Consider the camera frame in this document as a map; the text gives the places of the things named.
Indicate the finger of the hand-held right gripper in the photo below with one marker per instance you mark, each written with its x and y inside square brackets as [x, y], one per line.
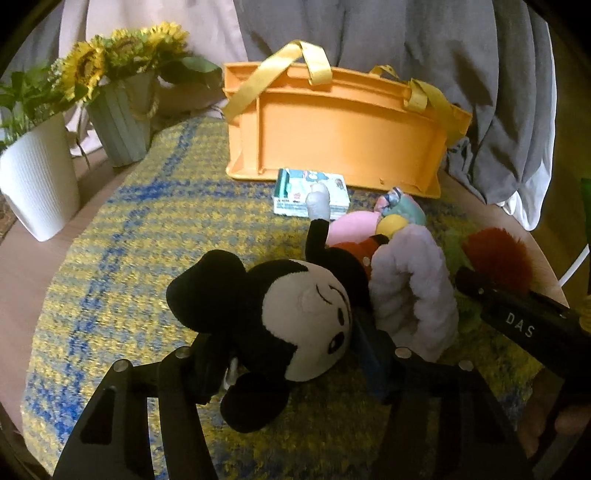
[468, 284]

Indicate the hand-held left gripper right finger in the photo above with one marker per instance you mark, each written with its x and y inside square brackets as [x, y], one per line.
[375, 364]

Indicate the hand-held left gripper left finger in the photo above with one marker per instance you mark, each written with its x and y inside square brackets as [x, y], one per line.
[203, 369]

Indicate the black mouse plush toy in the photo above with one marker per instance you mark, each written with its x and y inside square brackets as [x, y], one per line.
[304, 314]

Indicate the person's right hand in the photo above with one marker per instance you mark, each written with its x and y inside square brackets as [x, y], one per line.
[570, 424]

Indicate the red fluffy pompom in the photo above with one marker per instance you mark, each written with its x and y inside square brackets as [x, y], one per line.
[498, 256]

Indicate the white fluffy plush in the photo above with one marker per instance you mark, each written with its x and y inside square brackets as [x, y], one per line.
[415, 286]

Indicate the pastel green plush toy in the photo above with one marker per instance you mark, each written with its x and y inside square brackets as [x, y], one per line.
[411, 210]

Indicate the yellow plush ball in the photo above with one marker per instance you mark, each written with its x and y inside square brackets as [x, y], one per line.
[390, 225]

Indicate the pink plush toy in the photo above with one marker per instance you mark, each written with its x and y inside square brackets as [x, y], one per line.
[353, 228]

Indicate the yellow blue knit mat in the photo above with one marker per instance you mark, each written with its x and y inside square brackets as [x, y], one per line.
[115, 258]

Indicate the orange plastic basket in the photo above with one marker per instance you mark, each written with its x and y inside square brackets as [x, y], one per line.
[341, 138]

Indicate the grey blanket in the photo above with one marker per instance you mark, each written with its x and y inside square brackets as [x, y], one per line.
[498, 92]

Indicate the white ribbed plant pot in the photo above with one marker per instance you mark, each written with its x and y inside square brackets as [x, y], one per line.
[37, 184]

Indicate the green ribbed flower pot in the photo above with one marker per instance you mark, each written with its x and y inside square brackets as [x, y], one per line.
[122, 124]

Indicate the yellow tote bag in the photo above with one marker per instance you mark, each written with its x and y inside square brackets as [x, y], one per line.
[318, 60]

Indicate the sunflower bouquet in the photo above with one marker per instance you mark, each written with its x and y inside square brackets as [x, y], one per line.
[85, 69]

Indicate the green leafy plant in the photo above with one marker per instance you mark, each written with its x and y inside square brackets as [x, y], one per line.
[23, 92]

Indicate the sunflowers in green pot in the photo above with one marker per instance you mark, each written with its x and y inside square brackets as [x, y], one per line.
[138, 14]

